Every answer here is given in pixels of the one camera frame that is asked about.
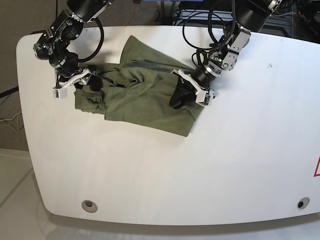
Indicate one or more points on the grey metal frame rail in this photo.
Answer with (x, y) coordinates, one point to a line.
(273, 22)

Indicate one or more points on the left table cable grommet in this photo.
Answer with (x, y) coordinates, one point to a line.
(89, 206)

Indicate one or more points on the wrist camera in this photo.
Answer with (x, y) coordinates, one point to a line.
(203, 98)
(60, 93)

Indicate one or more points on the olive green T-shirt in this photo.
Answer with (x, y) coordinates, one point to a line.
(138, 90)

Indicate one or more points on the black bar under table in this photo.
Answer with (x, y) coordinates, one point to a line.
(9, 92)

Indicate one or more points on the table cable grommet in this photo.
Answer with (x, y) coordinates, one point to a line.
(89, 206)
(303, 203)

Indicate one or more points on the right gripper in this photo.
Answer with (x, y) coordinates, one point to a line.
(82, 77)

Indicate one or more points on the right table cable grommet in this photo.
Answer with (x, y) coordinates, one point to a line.
(303, 203)

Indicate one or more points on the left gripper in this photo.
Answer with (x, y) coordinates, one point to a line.
(190, 83)

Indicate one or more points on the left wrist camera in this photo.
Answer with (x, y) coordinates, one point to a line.
(203, 98)

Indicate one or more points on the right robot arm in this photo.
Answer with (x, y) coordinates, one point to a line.
(67, 27)

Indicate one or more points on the grey metal table leg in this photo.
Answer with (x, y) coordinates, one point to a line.
(167, 10)

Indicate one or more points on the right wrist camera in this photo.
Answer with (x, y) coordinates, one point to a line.
(60, 93)

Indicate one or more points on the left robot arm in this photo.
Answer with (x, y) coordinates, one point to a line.
(247, 16)

